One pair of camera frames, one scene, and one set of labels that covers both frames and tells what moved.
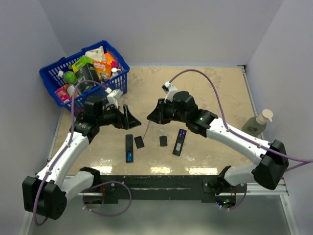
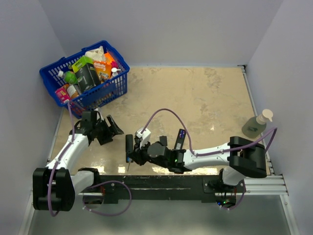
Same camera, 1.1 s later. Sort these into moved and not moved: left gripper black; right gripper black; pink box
Moved: right gripper black; left gripper black
Not moved: pink box
